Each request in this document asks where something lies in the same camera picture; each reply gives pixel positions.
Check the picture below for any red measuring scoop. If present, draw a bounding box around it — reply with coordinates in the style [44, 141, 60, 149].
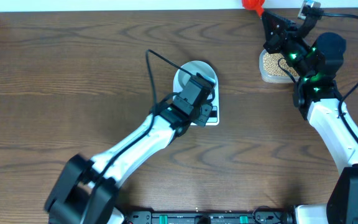
[242, 0, 265, 17]

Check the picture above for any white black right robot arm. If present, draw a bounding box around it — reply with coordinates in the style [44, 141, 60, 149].
[260, 9, 358, 223]

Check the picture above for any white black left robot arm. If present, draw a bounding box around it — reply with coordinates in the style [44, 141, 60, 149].
[44, 73, 217, 224]

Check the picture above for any white digital kitchen scale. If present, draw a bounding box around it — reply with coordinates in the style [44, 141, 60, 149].
[172, 60, 220, 126]

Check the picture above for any grey round bowl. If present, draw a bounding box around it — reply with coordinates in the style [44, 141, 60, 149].
[173, 60, 218, 92]

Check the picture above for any soybeans pile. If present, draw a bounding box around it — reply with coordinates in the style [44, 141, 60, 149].
[262, 53, 298, 77]

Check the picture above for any clear plastic soybean container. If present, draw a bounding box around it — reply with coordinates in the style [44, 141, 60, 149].
[259, 50, 299, 84]

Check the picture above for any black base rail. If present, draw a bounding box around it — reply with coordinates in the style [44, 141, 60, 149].
[123, 205, 296, 224]

